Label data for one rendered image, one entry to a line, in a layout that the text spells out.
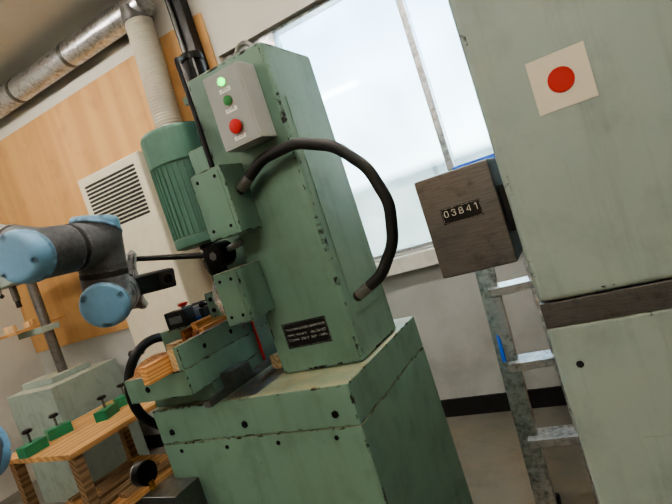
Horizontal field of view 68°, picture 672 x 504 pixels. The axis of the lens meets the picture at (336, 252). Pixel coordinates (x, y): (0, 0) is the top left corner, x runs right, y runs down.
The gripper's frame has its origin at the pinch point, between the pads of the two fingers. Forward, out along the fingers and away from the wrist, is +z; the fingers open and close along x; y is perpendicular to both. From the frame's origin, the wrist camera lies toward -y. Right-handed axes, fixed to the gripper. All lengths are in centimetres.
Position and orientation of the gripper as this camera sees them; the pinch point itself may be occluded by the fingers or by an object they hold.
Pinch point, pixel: (141, 278)
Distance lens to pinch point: 141.4
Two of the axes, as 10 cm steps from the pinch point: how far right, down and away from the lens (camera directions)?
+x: 1.7, 9.8, 1.3
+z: -2.4, -0.9, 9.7
